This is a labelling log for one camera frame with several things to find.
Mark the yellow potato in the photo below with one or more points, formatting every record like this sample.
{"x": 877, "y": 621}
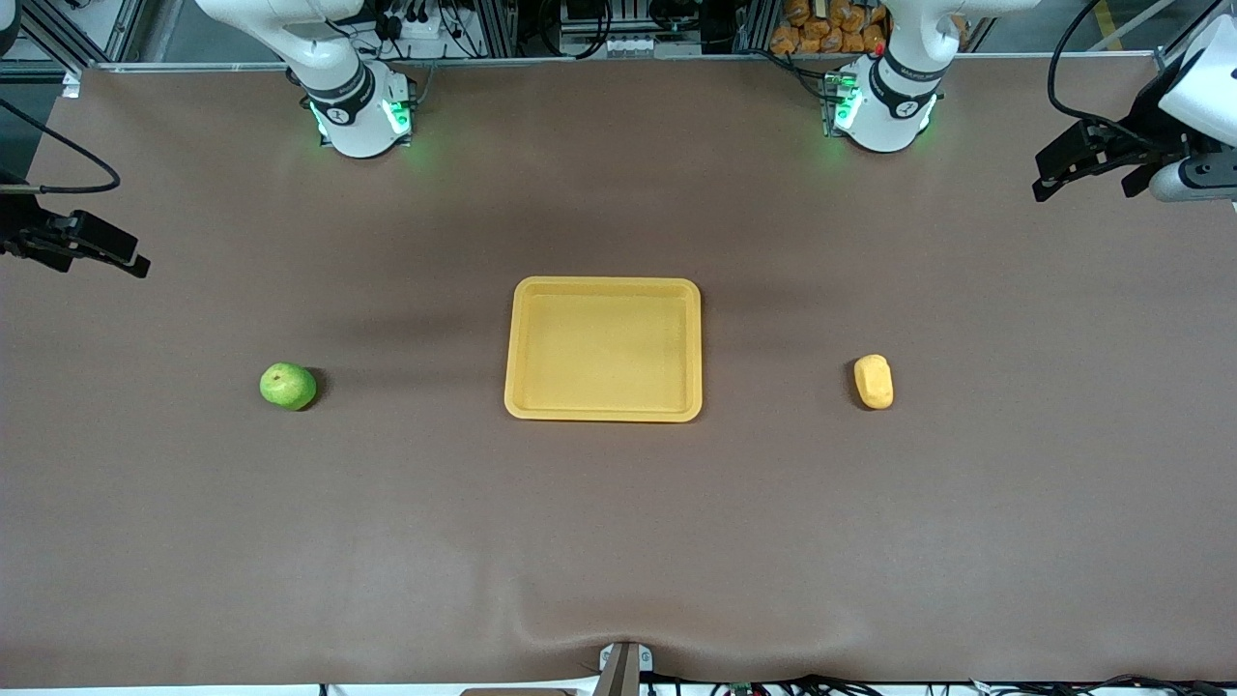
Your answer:
{"x": 874, "y": 382}

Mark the yellow plastic tray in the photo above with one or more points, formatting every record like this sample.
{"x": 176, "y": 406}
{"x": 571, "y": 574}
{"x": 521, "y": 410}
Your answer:
{"x": 604, "y": 348}

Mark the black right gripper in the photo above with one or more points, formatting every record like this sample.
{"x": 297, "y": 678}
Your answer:
{"x": 21, "y": 235}

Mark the brown table mat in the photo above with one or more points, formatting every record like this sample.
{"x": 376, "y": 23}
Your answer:
{"x": 618, "y": 541}

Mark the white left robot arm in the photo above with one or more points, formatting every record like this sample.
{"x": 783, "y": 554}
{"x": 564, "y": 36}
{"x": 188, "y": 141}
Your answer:
{"x": 894, "y": 97}

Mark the black electronics box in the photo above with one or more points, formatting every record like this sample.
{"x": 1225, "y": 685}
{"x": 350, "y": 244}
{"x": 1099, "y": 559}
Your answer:
{"x": 585, "y": 10}

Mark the white power strip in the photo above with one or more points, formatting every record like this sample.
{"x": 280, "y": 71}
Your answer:
{"x": 416, "y": 21}

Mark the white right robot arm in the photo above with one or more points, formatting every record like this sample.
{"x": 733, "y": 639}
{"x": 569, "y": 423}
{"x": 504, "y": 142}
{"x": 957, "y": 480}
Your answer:
{"x": 348, "y": 87}

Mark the bag of orange items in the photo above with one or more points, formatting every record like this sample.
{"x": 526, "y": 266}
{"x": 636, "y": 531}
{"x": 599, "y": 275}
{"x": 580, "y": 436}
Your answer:
{"x": 831, "y": 24}

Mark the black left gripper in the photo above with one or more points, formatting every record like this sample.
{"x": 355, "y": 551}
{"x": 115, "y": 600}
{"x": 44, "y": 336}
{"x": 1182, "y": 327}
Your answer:
{"x": 1146, "y": 134}

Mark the green apple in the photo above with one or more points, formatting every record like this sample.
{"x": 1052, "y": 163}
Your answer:
{"x": 287, "y": 387}

